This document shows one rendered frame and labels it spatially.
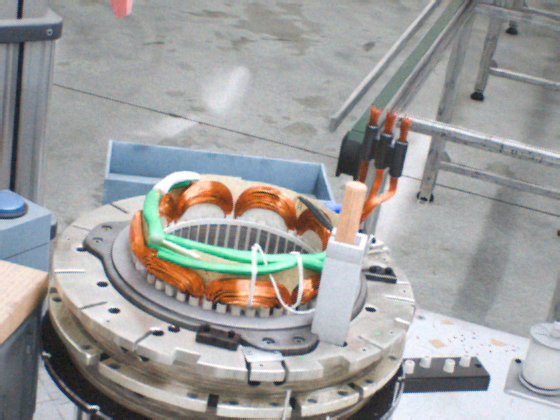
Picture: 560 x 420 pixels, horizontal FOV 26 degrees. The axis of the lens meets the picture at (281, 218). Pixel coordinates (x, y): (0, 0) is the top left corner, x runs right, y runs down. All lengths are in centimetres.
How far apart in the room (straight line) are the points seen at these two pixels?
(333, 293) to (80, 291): 21
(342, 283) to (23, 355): 32
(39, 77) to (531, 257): 264
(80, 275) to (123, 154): 38
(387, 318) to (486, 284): 259
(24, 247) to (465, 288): 243
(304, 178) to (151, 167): 18
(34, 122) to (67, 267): 43
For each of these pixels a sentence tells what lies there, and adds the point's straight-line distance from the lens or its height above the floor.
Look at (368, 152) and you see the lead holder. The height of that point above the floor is 120.
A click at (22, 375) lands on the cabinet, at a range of 114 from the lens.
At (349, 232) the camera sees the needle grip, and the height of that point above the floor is 119.
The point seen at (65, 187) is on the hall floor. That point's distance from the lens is 378.
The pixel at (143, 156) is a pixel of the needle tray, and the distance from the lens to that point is 139.
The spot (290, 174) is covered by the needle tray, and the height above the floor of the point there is 105.
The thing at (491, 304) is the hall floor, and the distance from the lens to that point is 352.
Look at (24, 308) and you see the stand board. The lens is 106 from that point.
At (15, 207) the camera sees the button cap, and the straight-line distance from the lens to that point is 126.
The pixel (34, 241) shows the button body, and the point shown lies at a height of 101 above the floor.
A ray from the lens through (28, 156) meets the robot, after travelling 146.
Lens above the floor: 160
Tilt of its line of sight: 25 degrees down
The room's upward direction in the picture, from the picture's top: 10 degrees clockwise
